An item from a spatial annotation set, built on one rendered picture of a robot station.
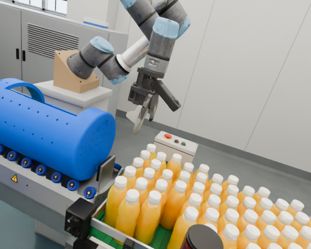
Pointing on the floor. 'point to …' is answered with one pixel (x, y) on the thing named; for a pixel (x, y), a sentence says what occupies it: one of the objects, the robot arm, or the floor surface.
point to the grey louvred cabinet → (41, 45)
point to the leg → (69, 244)
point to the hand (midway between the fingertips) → (144, 128)
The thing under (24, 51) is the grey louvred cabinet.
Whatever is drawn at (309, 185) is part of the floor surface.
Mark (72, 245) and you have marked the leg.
